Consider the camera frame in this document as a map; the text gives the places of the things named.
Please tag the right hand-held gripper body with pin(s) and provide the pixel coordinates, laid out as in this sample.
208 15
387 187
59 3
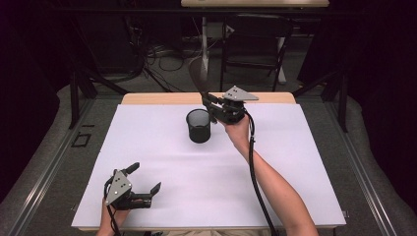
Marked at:
234 108

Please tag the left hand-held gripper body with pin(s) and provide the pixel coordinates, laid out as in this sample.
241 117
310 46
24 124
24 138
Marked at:
118 187

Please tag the black mesh cup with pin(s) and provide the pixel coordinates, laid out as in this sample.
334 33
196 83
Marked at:
199 131

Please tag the person's right hand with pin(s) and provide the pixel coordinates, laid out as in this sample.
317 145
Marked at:
239 132

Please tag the person's left hand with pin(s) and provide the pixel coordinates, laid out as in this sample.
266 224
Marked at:
113 216

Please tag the white table mat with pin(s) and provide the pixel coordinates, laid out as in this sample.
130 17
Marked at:
157 147

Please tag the wooden table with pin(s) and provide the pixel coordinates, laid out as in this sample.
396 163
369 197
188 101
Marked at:
164 98

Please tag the wooden desk with white legs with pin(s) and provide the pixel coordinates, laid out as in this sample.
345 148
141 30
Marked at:
204 39

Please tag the black folding chair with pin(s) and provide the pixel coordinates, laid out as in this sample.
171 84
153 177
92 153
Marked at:
255 36

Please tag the black metal stand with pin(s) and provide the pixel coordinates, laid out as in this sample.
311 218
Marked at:
74 98
343 101

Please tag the aluminium floor rail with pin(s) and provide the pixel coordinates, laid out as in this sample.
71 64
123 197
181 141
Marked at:
357 164
49 164

